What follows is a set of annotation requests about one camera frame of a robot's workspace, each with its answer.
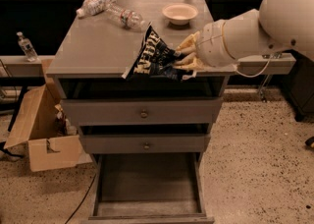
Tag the blue chip bag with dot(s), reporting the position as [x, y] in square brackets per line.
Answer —
[156, 59]

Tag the grey drawer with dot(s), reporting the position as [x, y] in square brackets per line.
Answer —
[108, 112]
[154, 188]
[131, 139]

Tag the standing water bottle on ledge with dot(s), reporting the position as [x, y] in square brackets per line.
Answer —
[27, 47]

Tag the metal ledge rail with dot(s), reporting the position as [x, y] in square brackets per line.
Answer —
[19, 67]

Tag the grey drawer cabinet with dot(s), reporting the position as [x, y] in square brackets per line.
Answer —
[95, 53]

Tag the grey bottom drawer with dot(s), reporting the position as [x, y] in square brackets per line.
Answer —
[154, 188]

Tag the dark cabinet at right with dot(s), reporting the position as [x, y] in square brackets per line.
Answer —
[299, 86]

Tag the white bowl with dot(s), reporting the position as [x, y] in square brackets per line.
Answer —
[179, 14]

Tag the open cardboard box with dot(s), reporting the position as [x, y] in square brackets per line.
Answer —
[51, 145]

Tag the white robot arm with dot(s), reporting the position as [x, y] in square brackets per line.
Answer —
[276, 26]

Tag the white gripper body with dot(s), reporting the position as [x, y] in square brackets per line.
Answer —
[211, 46]

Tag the grey middle drawer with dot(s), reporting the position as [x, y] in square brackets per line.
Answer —
[131, 139]

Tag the brass middle drawer knob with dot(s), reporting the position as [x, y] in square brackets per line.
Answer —
[146, 146]

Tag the brass top drawer knob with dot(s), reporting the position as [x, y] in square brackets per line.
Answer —
[143, 114]

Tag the brass drawer knob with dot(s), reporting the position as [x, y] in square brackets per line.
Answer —
[143, 114]
[146, 146]

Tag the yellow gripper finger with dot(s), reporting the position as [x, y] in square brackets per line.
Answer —
[190, 63]
[189, 44]

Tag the crushed clear water bottle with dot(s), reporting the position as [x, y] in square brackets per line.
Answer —
[93, 7]

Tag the clear bottle red label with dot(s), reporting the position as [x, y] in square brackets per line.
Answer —
[125, 17]

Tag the grey top drawer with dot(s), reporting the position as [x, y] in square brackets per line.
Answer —
[108, 112]

